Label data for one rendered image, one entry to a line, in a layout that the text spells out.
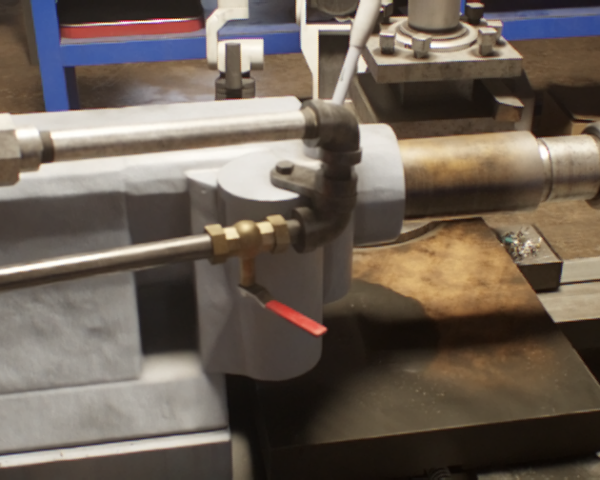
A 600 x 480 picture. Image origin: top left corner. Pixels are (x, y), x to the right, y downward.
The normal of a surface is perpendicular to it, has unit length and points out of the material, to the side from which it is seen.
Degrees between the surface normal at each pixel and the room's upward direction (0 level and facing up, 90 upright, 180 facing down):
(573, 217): 0
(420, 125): 90
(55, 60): 90
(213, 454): 90
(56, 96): 90
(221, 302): 79
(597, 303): 0
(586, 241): 0
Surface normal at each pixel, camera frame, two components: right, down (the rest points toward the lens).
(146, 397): 0.15, 0.02
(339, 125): 0.51, 0.21
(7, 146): 0.46, -0.13
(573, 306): 0.00, -0.87
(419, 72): 0.14, 0.50
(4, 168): 0.45, 0.60
